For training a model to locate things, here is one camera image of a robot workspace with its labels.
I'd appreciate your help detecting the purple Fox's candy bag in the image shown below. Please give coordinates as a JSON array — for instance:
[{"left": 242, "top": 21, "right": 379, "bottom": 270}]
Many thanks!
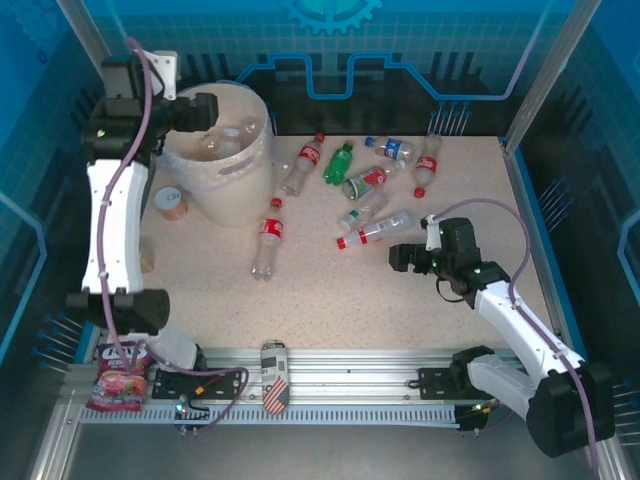
[{"left": 84, "top": 341, "right": 155, "bottom": 412}]

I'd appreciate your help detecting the slotted cable duct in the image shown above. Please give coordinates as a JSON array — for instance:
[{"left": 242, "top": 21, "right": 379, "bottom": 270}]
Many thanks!
[{"left": 78, "top": 402, "right": 461, "bottom": 427}]

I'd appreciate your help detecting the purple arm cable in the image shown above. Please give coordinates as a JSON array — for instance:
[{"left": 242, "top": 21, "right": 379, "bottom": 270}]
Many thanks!
[
  {"left": 433, "top": 198, "right": 601, "bottom": 474},
  {"left": 98, "top": 37, "right": 250, "bottom": 432}
]

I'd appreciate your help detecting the clear bottle white label red cap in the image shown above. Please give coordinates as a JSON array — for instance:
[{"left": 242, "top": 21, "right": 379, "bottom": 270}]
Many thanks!
[{"left": 335, "top": 209, "right": 416, "bottom": 251}]

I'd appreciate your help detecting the Pepsi bottle with blue cap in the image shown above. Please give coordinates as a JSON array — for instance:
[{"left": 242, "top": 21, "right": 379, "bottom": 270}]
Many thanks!
[{"left": 364, "top": 135, "right": 419, "bottom": 161}]

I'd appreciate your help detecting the aluminium frame post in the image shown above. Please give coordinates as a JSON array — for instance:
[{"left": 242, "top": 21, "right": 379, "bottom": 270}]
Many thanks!
[
  {"left": 53, "top": 0, "right": 132, "bottom": 89},
  {"left": 503, "top": 0, "right": 604, "bottom": 151}
]

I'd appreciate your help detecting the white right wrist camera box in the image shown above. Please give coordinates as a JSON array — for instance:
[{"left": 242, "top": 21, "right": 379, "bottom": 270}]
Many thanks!
[{"left": 421, "top": 213, "right": 445, "bottom": 252}]

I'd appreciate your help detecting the green Sprite bottle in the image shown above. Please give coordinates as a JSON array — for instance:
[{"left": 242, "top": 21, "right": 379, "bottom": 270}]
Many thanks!
[{"left": 322, "top": 140, "right": 356, "bottom": 185}]

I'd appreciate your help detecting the clear plastic bottle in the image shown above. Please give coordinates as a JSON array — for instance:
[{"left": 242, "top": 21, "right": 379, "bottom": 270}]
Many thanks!
[
  {"left": 202, "top": 127, "right": 245, "bottom": 160},
  {"left": 234, "top": 117, "right": 265, "bottom": 141}
]

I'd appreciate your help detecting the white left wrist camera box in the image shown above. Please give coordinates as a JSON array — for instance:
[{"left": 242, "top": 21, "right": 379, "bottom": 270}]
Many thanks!
[{"left": 149, "top": 49, "right": 180, "bottom": 100}]

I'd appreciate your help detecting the Coca-Cola bottle with red cap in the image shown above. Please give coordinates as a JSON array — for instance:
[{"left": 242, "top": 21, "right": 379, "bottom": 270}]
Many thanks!
[
  {"left": 413, "top": 133, "right": 444, "bottom": 199},
  {"left": 251, "top": 197, "right": 286, "bottom": 281},
  {"left": 281, "top": 132, "right": 326, "bottom": 197}
]

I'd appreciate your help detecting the black cable loop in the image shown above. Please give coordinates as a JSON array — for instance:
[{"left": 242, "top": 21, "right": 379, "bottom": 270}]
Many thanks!
[{"left": 434, "top": 276, "right": 469, "bottom": 304}]

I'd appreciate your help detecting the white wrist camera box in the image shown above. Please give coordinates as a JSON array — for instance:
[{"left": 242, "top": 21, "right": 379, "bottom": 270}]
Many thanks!
[
  {"left": 421, "top": 213, "right": 445, "bottom": 252},
  {"left": 149, "top": 49, "right": 180, "bottom": 100}
]

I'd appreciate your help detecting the drink can with flag print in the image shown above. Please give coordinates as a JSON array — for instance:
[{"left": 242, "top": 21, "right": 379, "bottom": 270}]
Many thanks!
[{"left": 259, "top": 339, "right": 291, "bottom": 415}]

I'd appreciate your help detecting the tin can with orange label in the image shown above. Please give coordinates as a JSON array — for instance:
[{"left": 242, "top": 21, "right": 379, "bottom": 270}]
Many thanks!
[{"left": 153, "top": 186, "right": 190, "bottom": 221}]

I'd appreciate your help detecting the aluminium table side rail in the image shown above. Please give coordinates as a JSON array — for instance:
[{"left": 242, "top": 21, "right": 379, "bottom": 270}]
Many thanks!
[
  {"left": 499, "top": 135, "right": 626, "bottom": 480},
  {"left": 29, "top": 319, "right": 116, "bottom": 480}
]

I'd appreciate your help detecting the aluminium mounting rail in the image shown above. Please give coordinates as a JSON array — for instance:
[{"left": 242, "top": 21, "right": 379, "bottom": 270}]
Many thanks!
[{"left": 67, "top": 346, "right": 531, "bottom": 426}]

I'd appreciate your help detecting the Qoo bottle red green label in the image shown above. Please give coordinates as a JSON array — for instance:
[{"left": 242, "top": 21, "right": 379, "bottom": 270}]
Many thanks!
[{"left": 342, "top": 159, "right": 407, "bottom": 201}]

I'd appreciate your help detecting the orange connector wire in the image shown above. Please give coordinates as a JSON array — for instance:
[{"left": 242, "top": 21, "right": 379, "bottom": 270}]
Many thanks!
[{"left": 192, "top": 377, "right": 224, "bottom": 399}]

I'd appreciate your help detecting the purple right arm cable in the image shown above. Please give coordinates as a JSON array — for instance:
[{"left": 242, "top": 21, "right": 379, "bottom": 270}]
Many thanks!
[{"left": 433, "top": 198, "right": 601, "bottom": 474}]

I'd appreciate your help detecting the clear bottle green white label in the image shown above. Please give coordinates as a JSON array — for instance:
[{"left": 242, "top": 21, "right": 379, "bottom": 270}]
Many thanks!
[{"left": 338, "top": 192, "right": 389, "bottom": 231}]

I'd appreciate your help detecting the white ribbed plastic bin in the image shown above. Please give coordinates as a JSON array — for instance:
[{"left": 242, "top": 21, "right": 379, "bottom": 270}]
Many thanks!
[{"left": 159, "top": 83, "right": 276, "bottom": 229}]

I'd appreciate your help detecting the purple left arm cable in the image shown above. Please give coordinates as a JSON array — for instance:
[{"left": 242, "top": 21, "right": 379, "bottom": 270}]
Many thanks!
[{"left": 98, "top": 37, "right": 250, "bottom": 432}]

